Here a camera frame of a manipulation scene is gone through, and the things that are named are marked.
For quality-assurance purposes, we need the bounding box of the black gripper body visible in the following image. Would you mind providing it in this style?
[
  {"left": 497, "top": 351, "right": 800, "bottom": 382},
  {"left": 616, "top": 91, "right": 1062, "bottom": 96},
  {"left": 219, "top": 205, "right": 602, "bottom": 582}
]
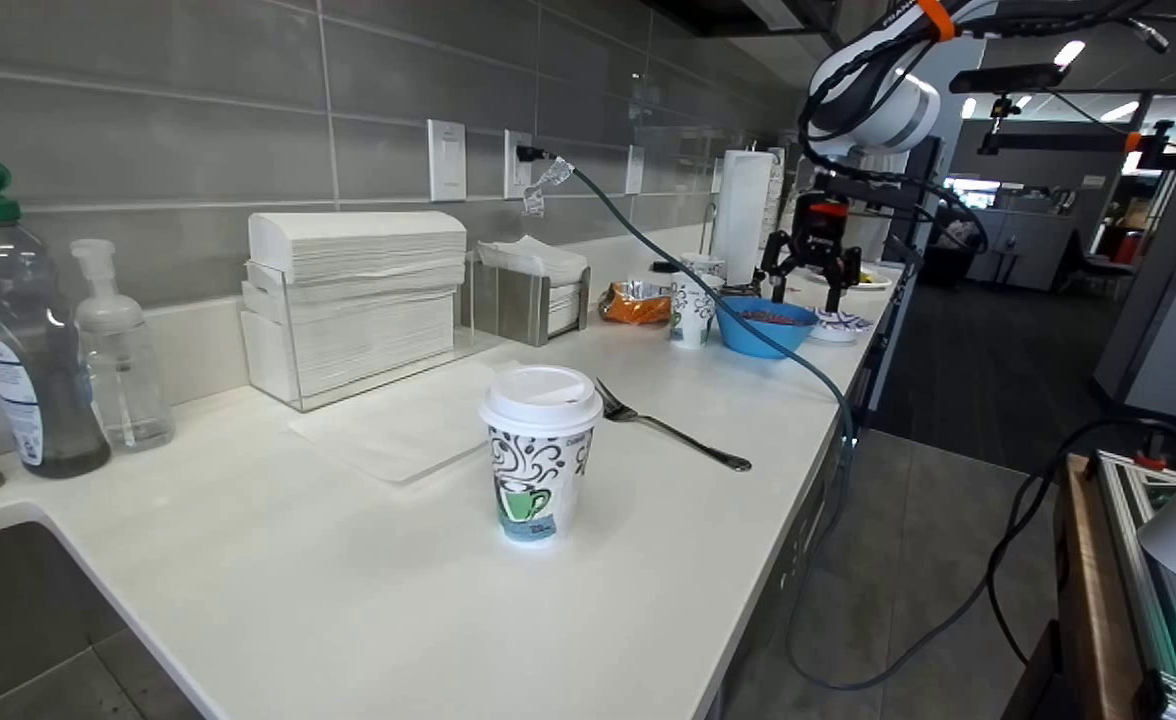
[{"left": 789, "top": 188, "right": 855, "bottom": 273}]

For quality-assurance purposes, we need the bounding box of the blue bowl with beads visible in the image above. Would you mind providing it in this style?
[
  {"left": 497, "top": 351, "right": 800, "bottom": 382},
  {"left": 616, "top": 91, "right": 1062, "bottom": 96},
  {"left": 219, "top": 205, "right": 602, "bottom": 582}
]
[{"left": 717, "top": 292, "right": 822, "bottom": 366}]

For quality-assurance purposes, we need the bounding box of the blue patterned paper plate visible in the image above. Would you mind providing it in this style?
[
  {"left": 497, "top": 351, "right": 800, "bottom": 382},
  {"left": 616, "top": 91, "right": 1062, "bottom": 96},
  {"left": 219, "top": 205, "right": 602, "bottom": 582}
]
[{"left": 804, "top": 310, "right": 877, "bottom": 351}]

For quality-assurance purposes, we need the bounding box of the white paper towel roll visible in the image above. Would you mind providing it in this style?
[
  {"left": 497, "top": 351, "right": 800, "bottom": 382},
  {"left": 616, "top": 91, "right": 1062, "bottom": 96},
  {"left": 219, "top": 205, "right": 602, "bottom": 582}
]
[{"left": 710, "top": 144, "right": 789, "bottom": 292}]

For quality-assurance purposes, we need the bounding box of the orange snack bag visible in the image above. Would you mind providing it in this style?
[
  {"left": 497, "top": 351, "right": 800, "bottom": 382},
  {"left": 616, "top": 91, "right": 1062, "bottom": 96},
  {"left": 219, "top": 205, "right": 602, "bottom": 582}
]
[{"left": 597, "top": 273, "right": 675, "bottom": 333}]

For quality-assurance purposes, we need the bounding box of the black plastic fork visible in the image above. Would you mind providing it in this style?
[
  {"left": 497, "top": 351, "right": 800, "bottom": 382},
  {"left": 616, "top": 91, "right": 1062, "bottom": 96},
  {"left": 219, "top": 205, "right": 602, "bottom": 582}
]
[{"left": 593, "top": 378, "right": 756, "bottom": 476}]

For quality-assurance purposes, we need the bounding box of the lidded patterned paper cup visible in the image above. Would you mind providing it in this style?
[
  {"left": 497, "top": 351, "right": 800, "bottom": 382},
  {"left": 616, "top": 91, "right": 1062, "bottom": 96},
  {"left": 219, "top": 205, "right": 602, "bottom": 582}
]
[{"left": 474, "top": 366, "right": 609, "bottom": 548}]

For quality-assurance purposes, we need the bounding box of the grey metal cabinet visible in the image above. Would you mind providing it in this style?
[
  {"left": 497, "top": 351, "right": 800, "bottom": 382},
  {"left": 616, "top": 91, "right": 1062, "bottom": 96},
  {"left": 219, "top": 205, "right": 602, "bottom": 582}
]
[{"left": 1091, "top": 174, "right": 1176, "bottom": 433}]

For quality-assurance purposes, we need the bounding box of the flat white napkin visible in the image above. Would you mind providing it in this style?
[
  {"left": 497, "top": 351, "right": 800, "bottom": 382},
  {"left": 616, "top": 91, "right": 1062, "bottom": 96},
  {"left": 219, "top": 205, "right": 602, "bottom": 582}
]
[{"left": 284, "top": 378, "right": 500, "bottom": 493}]

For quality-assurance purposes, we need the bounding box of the folded paper towel dispenser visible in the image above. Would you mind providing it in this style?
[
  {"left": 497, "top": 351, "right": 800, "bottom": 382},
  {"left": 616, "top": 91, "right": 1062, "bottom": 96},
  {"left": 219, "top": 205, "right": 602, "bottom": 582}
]
[{"left": 235, "top": 207, "right": 470, "bottom": 415}]

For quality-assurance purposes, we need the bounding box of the clear pump soap dispenser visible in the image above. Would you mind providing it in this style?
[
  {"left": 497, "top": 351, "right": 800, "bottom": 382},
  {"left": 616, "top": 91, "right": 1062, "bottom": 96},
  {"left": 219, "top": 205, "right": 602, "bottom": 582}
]
[{"left": 64, "top": 237, "right": 178, "bottom": 457}]

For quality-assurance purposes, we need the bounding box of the green capped plastic bottle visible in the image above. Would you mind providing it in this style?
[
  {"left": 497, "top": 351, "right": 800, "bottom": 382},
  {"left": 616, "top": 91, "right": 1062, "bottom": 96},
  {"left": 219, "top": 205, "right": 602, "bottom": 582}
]
[{"left": 0, "top": 153, "right": 115, "bottom": 482}]

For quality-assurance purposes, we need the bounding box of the grey sink basin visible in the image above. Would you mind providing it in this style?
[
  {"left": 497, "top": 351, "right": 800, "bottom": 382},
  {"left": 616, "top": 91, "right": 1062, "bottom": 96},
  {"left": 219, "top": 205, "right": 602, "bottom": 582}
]
[{"left": 0, "top": 517, "right": 203, "bottom": 720}]

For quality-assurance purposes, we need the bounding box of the orange cable strap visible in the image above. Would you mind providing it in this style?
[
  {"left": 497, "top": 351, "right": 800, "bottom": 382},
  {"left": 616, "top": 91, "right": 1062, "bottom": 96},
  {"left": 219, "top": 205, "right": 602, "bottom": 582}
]
[{"left": 915, "top": 0, "right": 963, "bottom": 39}]

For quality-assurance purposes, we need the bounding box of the black plugged power cable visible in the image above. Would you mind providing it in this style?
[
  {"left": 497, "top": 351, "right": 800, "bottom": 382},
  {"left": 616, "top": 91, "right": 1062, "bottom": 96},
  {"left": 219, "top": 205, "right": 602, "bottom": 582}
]
[{"left": 515, "top": 140, "right": 873, "bottom": 696}]

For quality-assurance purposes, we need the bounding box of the white wall outlet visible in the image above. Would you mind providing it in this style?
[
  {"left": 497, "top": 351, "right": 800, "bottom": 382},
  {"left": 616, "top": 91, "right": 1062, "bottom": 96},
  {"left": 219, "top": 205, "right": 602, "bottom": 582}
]
[{"left": 500, "top": 123, "right": 541, "bottom": 205}]

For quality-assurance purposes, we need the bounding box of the white wall switch plate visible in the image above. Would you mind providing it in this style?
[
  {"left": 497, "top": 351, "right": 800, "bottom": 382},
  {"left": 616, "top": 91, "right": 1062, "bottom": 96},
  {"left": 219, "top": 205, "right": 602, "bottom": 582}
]
[{"left": 422, "top": 118, "right": 470, "bottom": 205}]

